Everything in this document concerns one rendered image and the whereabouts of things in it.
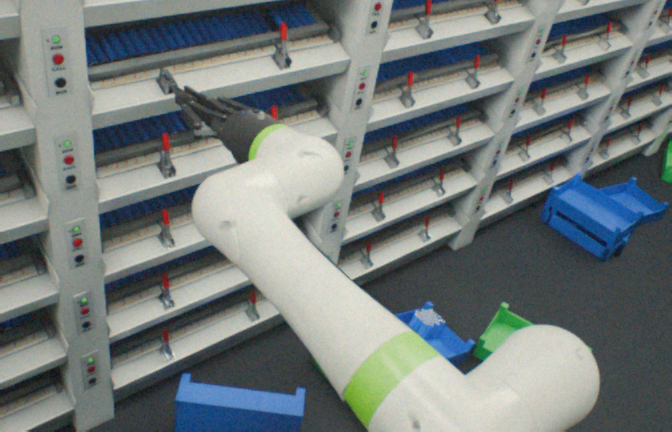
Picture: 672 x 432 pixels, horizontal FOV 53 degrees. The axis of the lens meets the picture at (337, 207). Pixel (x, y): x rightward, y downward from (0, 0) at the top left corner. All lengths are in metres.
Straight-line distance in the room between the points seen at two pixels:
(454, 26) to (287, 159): 0.98
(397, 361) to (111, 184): 0.83
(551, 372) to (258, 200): 0.41
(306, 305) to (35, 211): 0.70
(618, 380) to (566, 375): 1.52
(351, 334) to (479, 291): 1.65
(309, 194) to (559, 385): 0.41
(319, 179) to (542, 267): 1.74
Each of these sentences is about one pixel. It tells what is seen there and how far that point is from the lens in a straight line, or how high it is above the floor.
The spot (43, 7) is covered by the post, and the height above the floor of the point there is 1.11.
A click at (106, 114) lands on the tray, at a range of 1.28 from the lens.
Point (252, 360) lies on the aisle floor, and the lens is 2.00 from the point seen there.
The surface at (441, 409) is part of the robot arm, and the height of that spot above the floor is 1.00.
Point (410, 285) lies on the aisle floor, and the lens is 2.32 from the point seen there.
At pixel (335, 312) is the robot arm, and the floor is 1.00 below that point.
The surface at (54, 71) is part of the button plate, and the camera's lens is 1.20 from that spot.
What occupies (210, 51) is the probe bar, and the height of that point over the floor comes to 0.95.
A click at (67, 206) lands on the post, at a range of 1.36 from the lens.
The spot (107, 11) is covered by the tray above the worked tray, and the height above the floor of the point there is 1.08.
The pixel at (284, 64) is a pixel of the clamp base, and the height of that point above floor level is 0.92.
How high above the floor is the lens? 1.56
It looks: 37 degrees down
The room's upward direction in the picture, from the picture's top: 11 degrees clockwise
